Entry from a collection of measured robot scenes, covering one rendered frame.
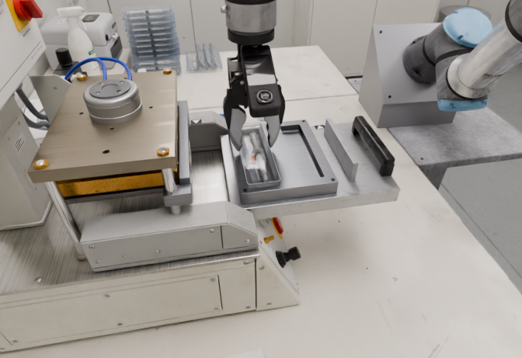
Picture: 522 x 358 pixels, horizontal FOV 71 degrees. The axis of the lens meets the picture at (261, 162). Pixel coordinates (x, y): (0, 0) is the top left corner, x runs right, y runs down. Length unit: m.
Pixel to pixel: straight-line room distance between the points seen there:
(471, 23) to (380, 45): 0.27
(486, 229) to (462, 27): 1.29
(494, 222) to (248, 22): 1.88
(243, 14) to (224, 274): 0.40
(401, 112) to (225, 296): 0.82
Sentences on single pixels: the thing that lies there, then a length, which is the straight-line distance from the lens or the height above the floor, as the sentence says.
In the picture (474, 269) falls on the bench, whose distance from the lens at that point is 0.91.
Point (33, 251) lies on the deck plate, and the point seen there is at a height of 0.93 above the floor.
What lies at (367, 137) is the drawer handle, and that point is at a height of 1.00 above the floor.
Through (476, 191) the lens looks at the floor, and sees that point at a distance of 2.37.
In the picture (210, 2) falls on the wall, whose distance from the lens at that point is 3.09.
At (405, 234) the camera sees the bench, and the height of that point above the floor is 0.75.
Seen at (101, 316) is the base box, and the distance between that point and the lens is 0.71.
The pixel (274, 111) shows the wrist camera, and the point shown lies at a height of 1.13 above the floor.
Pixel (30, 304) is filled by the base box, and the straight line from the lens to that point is 0.69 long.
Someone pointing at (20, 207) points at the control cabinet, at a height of 0.98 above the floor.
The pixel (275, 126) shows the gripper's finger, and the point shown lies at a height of 1.05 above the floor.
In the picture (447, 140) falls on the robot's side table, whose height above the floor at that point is 0.75.
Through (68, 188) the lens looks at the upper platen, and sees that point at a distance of 0.58.
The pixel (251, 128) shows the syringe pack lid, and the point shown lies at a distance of 0.72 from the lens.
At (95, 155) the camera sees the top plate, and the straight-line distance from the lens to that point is 0.52.
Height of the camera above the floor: 1.40
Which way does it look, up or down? 39 degrees down
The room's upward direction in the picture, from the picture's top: straight up
